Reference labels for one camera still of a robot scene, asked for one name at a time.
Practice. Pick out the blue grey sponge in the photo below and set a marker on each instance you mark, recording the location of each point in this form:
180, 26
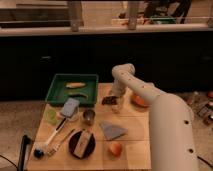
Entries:
69, 107

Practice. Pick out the metal fork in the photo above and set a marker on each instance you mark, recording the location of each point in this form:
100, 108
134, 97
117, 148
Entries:
56, 147

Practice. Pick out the green plastic tray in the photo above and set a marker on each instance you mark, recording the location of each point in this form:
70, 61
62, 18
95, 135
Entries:
58, 93

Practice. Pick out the dark round plate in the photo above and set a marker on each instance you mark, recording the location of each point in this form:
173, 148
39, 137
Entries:
74, 140

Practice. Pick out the orange bowl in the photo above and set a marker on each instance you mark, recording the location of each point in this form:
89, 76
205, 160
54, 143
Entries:
138, 100

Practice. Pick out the green yellow banana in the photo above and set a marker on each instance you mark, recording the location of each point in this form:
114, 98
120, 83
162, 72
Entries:
78, 95

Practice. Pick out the dark grape bunch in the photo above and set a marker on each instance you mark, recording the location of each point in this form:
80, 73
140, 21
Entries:
109, 100

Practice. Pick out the small metal cup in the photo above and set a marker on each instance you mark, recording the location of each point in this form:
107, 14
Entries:
89, 116

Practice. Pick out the tan box on plate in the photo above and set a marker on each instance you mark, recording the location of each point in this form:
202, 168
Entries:
82, 143

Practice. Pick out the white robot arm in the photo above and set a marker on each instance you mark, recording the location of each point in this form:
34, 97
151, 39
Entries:
172, 144

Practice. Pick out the orange fruit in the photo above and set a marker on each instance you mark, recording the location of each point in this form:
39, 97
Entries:
115, 148

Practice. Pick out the blue grey folded cloth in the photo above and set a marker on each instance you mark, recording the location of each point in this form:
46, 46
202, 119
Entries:
112, 131

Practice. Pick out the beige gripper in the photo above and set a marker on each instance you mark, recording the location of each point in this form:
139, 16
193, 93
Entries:
118, 106

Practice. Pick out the black clamp stand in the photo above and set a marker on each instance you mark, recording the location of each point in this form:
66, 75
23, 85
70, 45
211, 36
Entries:
25, 142

